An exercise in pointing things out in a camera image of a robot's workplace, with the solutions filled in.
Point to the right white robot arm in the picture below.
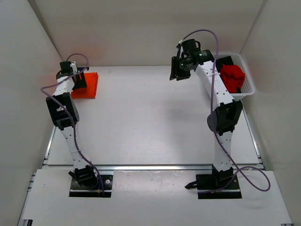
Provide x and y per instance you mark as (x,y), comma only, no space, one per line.
(225,110)

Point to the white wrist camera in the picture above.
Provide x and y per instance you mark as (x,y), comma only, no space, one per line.
(179,46)
(74,67)

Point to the aluminium rail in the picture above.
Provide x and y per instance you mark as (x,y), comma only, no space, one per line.
(154,167)

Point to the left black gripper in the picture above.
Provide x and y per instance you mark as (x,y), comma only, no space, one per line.
(82,83)

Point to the red t shirt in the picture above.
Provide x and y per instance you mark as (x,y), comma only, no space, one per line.
(233,78)

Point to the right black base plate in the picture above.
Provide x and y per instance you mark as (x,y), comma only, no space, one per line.
(208,188)

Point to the orange t shirt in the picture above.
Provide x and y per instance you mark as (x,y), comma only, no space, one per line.
(90,91)

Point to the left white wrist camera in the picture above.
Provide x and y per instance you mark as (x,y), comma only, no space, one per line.
(74,67)

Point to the black t shirt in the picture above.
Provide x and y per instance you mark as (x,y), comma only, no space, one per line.
(224,60)

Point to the white plastic basket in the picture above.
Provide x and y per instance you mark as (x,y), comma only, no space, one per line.
(248,87)

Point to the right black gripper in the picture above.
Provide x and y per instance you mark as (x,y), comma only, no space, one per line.
(178,73)

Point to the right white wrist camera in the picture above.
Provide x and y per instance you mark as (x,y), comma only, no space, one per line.
(179,46)

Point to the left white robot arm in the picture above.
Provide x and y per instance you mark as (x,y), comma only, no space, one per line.
(65,116)

